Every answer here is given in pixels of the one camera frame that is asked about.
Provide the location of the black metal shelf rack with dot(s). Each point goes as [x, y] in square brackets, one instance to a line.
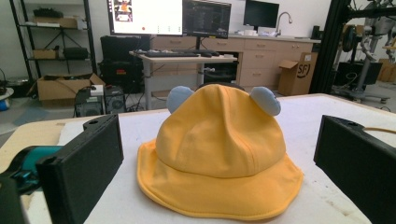
[88, 37]

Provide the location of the black computer mouse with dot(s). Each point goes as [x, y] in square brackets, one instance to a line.
[206, 54]

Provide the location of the small cardboard box on shelf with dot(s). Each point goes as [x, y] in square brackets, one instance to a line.
[45, 54]

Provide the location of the monitor with dark screen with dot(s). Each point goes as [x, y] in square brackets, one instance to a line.
[207, 18]

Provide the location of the black metal frame post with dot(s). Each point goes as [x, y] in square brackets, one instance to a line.
[328, 46]

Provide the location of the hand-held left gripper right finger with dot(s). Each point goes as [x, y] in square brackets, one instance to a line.
[358, 158]

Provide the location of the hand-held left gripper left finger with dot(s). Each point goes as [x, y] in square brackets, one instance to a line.
[84, 168]

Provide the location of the black computer tower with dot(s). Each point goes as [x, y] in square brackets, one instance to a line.
[88, 104]

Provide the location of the black bag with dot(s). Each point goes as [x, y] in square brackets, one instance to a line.
[75, 53]

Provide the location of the black keyboard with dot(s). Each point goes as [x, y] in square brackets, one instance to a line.
[171, 54]

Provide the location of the yellow bucket hat blue ears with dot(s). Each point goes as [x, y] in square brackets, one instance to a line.
[218, 149]

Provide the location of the beige cabinet counter with drawers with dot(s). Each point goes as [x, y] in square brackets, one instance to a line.
[261, 59]

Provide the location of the flat cardboard box on shelf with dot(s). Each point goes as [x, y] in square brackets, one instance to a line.
[56, 22]

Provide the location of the cardboard box with black logo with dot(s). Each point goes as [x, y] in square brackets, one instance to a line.
[295, 77]

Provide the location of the stack of black equipment cases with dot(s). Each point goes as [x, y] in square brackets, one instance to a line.
[120, 62]

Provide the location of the black crate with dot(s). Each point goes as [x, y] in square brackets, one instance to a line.
[348, 73]

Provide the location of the black switched-off monitor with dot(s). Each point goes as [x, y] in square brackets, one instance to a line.
[261, 14]

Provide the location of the large open cardboard box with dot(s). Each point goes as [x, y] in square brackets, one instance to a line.
[59, 88]

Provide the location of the monitor with white screen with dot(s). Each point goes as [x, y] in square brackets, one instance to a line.
[149, 15]

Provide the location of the curved metal faucet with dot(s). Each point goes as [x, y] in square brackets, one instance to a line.
[280, 20]

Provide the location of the light wooden standing desk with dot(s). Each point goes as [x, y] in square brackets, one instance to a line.
[186, 59]

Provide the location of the blue round container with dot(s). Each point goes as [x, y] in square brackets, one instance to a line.
[4, 104]

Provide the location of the grey machine on wheeled stand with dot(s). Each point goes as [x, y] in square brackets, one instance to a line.
[369, 46]

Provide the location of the white table mat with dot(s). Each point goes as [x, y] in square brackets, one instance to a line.
[299, 124]

